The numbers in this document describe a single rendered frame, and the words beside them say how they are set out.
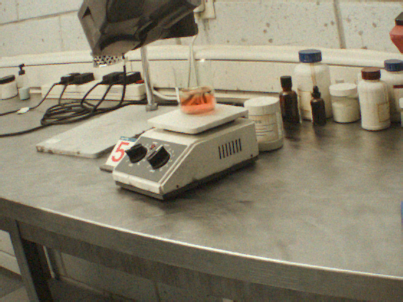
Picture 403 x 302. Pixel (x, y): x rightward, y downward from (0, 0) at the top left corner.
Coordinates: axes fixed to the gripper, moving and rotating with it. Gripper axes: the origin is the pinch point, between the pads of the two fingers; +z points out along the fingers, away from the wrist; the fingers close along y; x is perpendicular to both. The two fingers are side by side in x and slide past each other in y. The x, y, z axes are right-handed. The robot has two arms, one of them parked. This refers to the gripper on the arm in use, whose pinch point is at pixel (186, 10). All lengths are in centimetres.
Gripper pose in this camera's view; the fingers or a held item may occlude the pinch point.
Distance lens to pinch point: 118.1
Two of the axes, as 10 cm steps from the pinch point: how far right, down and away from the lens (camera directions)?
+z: 3.8, -3.2, 8.7
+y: -9.1, 0.1, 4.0
